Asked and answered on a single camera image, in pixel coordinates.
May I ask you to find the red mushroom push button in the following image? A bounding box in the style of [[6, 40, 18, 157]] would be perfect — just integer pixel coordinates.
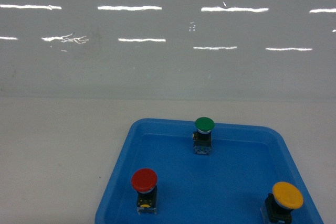
[[131, 168, 158, 214]]

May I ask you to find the yellow mushroom push button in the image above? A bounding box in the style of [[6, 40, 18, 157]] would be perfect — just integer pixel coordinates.
[[260, 182, 304, 223]]

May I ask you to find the green mushroom push button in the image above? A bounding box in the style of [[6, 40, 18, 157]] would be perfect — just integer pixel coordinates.
[[193, 117, 215, 155]]

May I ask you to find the blue plastic tray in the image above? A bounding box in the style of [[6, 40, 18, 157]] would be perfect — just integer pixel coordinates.
[[95, 119, 322, 223]]

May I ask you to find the white glossy whiteboard panel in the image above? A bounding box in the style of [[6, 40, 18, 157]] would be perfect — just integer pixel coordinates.
[[1, 0, 335, 101]]

